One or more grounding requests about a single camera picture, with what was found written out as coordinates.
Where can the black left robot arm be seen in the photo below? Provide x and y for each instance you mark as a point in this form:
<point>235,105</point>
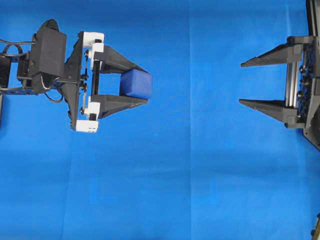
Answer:
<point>95,81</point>

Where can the blue table cloth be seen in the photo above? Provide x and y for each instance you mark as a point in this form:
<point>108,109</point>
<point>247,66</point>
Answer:
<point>191,164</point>

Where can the blue cube block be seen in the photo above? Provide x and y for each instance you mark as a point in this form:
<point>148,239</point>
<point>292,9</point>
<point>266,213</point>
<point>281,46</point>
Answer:
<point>136,83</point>

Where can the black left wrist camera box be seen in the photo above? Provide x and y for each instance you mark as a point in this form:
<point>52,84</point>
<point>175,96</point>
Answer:
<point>47,56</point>

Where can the left gripper white-capped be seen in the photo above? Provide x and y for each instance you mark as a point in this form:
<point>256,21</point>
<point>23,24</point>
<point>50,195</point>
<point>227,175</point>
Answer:
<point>101,105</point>

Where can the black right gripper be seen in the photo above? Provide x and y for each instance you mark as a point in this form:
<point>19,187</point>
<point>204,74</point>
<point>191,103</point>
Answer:
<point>301,108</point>

